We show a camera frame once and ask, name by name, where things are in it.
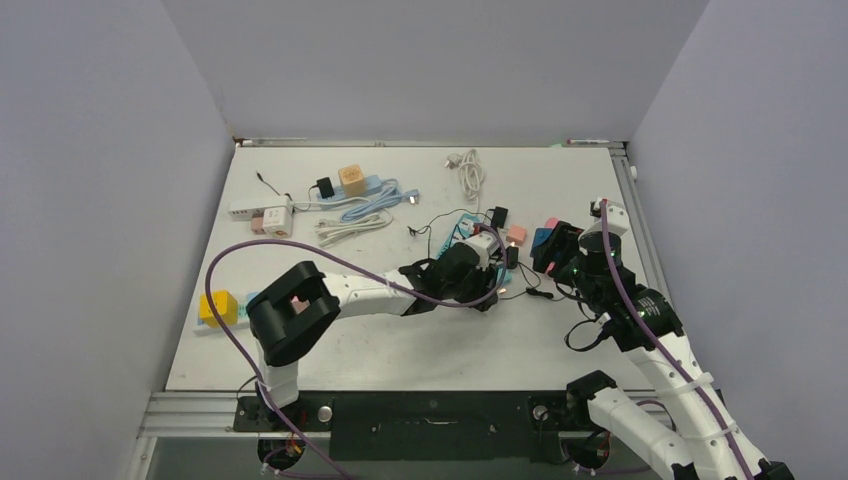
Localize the white cube adapter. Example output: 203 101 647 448
262 206 293 238

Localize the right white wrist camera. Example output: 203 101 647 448
586 197 631 237

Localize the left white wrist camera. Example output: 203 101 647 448
462 231 503 270

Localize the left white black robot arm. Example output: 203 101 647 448
247 244 504 430

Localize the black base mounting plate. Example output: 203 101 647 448
233 390 611 467

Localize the orange cube socket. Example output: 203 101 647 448
338 164 367 197

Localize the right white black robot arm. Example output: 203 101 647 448
531 221 793 479

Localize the salmon pink usb charger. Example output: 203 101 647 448
506 224 527 246

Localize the black thin adapter cable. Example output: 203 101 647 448
405 206 558 303

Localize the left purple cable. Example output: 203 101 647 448
203 223 510 480

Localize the white flat bundled cable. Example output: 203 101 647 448
315 210 395 250

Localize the blue white small adapter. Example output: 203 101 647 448
530 227 552 258

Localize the pink cube socket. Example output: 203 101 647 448
291 298 310 315

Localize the light blue coiled cable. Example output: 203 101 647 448
339 178 420 224

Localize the small black charger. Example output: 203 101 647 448
316 177 335 199
490 206 509 229

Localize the white long power strip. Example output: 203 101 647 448
227 195 294 221

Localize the yellow socket block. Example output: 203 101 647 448
197 290 240 329

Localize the teal power strip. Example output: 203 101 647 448
451 213 481 243

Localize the light blue power strip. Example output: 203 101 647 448
314 175 383 202

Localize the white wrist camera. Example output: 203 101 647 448
462 231 503 270
586 197 631 237

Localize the white coiled cable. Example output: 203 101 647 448
445 148 486 203

